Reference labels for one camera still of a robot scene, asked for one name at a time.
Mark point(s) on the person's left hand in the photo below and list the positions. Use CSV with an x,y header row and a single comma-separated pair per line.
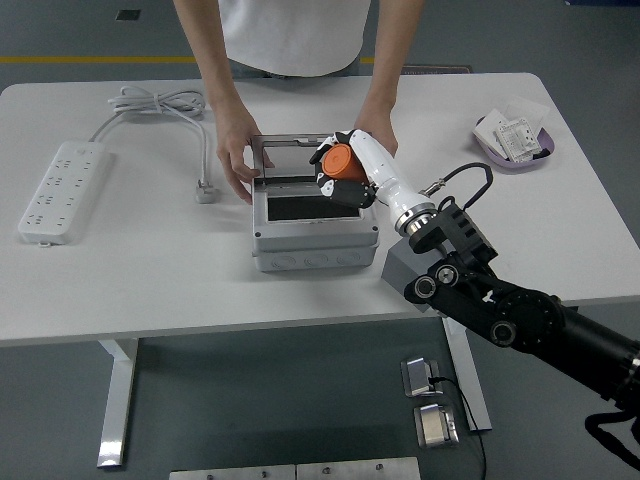
x,y
382,130

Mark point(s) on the person's right hand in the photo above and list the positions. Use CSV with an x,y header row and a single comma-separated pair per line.
x,y
235,145

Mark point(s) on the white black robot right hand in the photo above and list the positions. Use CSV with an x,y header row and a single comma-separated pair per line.
x,y
385,167

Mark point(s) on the orange cylindrical battery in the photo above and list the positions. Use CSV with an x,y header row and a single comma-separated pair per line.
x,y
340,162

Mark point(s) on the transparent hinged box lid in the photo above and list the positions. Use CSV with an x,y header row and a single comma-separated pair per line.
x,y
285,162

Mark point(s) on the grey electrical enclosure box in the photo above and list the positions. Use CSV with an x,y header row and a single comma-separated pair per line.
x,y
310,237

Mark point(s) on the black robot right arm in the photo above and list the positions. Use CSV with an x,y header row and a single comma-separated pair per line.
x,y
525,310

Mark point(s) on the person's left forearm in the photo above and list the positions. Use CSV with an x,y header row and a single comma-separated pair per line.
x,y
390,60

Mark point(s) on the person's right forearm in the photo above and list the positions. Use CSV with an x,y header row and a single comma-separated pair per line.
x,y
210,55

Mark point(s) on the silver floor socket box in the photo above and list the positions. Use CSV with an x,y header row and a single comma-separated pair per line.
x,y
432,425
417,375

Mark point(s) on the brown floor sign plate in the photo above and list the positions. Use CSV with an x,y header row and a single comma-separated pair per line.
x,y
440,69

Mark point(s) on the grey block with round hole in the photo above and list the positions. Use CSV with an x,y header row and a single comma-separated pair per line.
x,y
397,270

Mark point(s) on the plain white packet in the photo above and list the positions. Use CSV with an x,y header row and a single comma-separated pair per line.
x,y
490,127

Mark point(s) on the person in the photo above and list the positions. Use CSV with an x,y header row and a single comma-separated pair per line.
x,y
295,35

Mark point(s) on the white socket panel with label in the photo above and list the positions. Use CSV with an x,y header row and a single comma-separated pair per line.
x,y
520,140

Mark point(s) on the clear plastic bag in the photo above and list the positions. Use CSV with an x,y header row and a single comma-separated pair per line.
x,y
525,107

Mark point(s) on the purple shallow dish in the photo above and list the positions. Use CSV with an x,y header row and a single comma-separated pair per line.
x,y
530,162

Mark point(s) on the dark square floor hatch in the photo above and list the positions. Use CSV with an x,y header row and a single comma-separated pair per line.
x,y
127,15

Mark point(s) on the white power strip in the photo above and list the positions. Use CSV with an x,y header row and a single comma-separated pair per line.
x,y
60,190

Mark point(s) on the white table leg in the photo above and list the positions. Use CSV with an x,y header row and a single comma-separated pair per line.
x,y
117,400
472,385

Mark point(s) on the grey metal plate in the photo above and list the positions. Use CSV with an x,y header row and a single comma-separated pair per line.
x,y
357,470
230,474

